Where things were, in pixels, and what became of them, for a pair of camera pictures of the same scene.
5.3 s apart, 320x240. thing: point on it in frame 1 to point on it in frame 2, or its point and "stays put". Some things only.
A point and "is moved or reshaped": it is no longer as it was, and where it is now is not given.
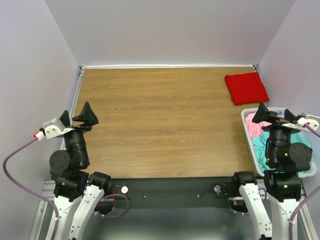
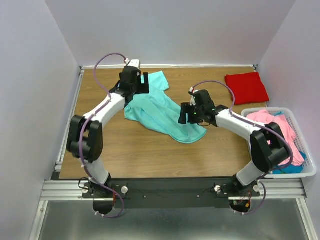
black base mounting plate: (175, 192) stays put
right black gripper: (278, 122) to (185, 108)
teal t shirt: (259, 143) is moved or reshaped
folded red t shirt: (246, 88) stays put
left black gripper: (87, 115) to (144, 88)
